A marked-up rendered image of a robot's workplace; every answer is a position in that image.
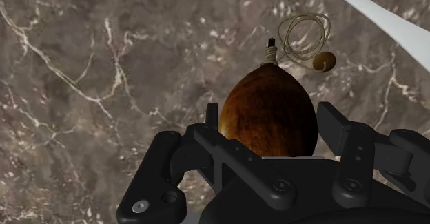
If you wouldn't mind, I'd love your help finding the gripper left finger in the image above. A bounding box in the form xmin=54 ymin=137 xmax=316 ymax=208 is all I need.
xmin=116 ymin=102 xmax=298 ymax=224

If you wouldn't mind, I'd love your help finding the brown wooden spinning top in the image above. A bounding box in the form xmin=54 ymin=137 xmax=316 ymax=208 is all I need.
xmin=218 ymin=12 xmax=338 ymax=159

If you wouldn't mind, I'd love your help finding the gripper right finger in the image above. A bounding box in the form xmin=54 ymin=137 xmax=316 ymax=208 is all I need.
xmin=316 ymin=101 xmax=430 ymax=209

